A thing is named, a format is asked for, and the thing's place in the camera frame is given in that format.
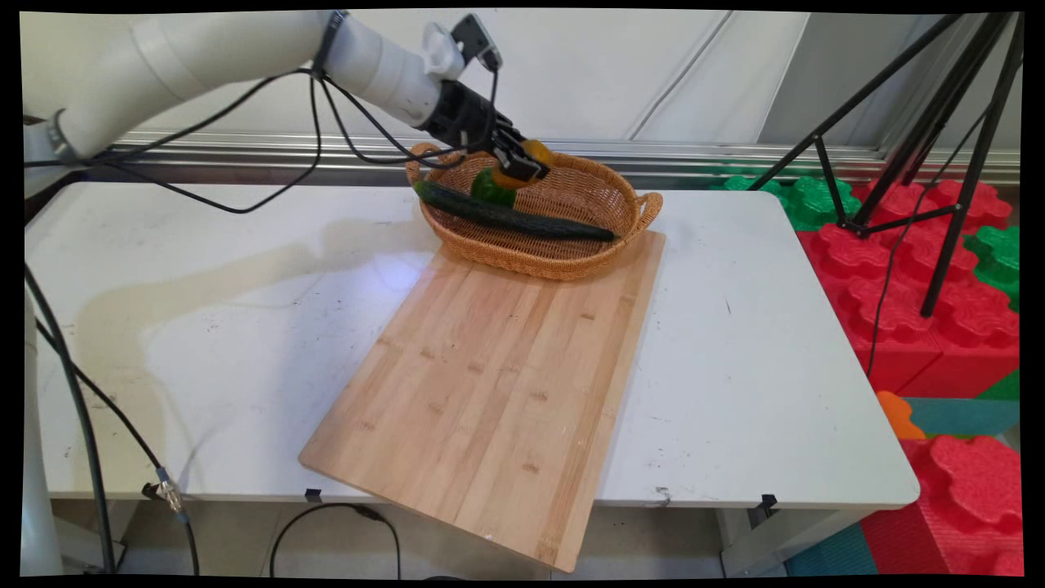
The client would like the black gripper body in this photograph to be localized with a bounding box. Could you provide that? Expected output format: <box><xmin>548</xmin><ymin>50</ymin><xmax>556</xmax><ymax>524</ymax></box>
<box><xmin>419</xmin><ymin>78</ymin><xmax>517</xmax><ymax>158</ymax></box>

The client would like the orange bell pepper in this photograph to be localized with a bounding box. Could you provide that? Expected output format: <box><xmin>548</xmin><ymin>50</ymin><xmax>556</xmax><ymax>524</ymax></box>
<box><xmin>490</xmin><ymin>139</ymin><xmax>558</xmax><ymax>190</ymax></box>

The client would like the green bell pepper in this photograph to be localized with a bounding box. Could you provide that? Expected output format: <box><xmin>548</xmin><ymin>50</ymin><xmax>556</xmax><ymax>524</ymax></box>
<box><xmin>470</xmin><ymin>167</ymin><xmax>518</xmax><ymax>210</ymax></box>

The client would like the long dark green cucumber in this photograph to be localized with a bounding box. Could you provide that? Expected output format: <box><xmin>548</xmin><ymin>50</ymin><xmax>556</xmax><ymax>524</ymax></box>
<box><xmin>412</xmin><ymin>180</ymin><xmax>618</xmax><ymax>243</ymax></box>

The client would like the woven wicker basket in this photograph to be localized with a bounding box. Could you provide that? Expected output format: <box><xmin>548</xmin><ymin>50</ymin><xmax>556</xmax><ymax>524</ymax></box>
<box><xmin>406</xmin><ymin>142</ymin><xmax>664</xmax><ymax>283</ymax></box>

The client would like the bamboo cutting board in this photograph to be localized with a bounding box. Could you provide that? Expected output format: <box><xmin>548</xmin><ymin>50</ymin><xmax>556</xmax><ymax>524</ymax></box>
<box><xmin>298</xmin><ymin>230</ymin><xmax>667</xmax><ymax>574</ymax></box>

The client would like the green foam block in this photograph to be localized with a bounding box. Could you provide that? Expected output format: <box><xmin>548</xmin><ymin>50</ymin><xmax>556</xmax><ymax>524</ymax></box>
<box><xmin>709</xmin><ymin>170</ymin><xmax>863</xmax><ymax>233</ymax></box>
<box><xmin>963</xmin><ymin>225</ymin><xmax>1021</xmax><ymax>313</ymax></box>

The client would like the large red foam block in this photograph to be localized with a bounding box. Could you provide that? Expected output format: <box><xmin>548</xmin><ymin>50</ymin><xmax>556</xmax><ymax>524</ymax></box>
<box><xmin>796</xmin><ymin>178</ymin><xmax>1021</xmax><ymax>399</ymax></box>

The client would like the black tripod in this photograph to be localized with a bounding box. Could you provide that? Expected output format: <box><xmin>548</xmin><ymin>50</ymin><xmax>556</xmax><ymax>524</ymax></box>
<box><xmin>747</xmin><ymin>12</ymin><xmax>1026</xmax><ymax>319</ymax></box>

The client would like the orange foam piece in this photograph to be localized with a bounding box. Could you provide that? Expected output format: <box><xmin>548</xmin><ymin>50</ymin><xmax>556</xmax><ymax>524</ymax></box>
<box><xmin>875</xmin><ymin>390</ymin><xmax>928</xmax><ymax>441</ymax></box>

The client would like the white table leg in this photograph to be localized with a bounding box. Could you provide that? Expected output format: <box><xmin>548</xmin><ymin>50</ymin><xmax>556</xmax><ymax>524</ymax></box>
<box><xmin>717</xmin><ymin>506</ymin><xmax>862</xmax><ymax>578</ymax></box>

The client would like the teal foam mat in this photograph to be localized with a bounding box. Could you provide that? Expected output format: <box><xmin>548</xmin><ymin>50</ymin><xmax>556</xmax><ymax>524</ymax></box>
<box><xmin>902</xmin><ymin>397</ymin><xmax>1021</xmax><ymax>439</ymax></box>

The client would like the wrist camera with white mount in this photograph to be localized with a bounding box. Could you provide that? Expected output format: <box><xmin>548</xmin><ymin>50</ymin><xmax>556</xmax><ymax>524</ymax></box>
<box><xmin>420</xmin><ymin>12</ymin><xmax>505</xmax><ymax>82</ymax></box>

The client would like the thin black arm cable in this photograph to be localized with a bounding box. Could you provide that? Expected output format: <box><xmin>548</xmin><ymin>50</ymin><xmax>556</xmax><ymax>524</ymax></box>
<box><xmin>23</xmin><ymin>68</ymin><xmax>327</xmax><ymax>216</ymax></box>
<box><xmin>314</xmin><ymin>47</ymin><xmax>503</xmax><ymax>171</ymax></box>

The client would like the aluminium window rail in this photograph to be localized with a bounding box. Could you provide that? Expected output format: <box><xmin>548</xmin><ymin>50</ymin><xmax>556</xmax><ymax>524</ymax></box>
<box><xmin>106</xmin><ymin>129</ymin><xmax>1023</xmax><ymax>190</ymax></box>

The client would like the thin black tripod cable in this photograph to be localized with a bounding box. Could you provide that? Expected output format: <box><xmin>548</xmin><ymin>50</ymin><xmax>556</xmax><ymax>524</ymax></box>
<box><xmin>864</xmin><ymin>106</ymin><xmax>993</xmax><ymax>382</ymax></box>

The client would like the black floor cable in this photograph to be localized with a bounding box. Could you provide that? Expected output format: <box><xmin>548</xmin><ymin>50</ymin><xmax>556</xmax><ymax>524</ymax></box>
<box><xmin>269</xmin><ymin>501</ymin><xmax>402</xmax><ymax>581</ymax></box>

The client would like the black cable with metal connector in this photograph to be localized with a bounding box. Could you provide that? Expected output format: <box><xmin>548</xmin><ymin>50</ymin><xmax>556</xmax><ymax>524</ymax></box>
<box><xmin>34</xmin><ymin>318</ymin><xmax>202</xmax><ymax>577</ymax></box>

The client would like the thick black cable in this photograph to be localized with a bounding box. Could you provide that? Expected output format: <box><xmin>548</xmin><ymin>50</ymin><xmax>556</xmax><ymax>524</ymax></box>
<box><xmin>23</xmin><ymin>265</ymin><xmax>117</xmax><ymax>574</ymax></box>

